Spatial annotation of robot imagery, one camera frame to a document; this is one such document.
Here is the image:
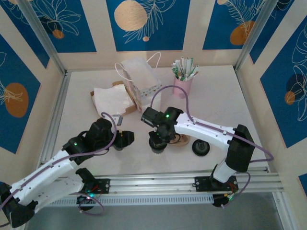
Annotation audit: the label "black lidded paper coffee cup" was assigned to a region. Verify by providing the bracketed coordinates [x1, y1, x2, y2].
[148, 137, 168, 156]

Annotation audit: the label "aluminium side rail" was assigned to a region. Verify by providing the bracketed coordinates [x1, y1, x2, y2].
[38, 70, 72, 168]

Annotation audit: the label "black plastic cup lid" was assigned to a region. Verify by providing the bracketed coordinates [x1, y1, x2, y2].
[191, 140, 211, 157]

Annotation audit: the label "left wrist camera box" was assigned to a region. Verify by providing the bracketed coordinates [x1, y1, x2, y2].
[112, 114, 124, 127]

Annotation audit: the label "pink cylindrical straw holder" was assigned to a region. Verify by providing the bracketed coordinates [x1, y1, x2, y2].
[173, 75, 193, 99]

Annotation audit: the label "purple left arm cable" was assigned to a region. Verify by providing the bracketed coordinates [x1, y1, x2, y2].
[0, 112, 118, 216]

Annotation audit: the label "aluminium frame rail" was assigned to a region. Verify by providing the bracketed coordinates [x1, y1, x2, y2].
[38, 167, 285, 199]

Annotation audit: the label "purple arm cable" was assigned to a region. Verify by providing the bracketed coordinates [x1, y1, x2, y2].
[0, 112, 118, 216]
[150, 85, 274, 209]

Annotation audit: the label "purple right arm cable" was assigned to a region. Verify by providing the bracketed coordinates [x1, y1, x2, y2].
[150, 85, 274, 209]

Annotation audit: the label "aluminium frame post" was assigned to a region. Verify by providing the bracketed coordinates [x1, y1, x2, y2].
[18, 0, 67, 75]
[234, 0, 285, 72]

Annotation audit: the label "brown pulp cup carrier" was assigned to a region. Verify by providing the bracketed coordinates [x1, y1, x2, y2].
[167, 133, 190, 148]

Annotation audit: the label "aluminium frame leg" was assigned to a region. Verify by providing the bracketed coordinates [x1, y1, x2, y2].
[272, 191, 290, 230]

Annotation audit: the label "brown cardboard napkin box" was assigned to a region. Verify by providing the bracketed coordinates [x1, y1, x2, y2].
[90, 80, 140, 118]

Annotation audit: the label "white slotted cable duct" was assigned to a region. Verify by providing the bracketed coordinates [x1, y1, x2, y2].
[47, 194, 214, 208]

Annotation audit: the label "white paper napkins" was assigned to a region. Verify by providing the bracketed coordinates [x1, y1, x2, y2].
[93, 86, 132, 116]

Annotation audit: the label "cartoon animal paper gift bag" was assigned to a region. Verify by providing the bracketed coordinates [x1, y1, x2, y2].
[114, 52, 163, 118]

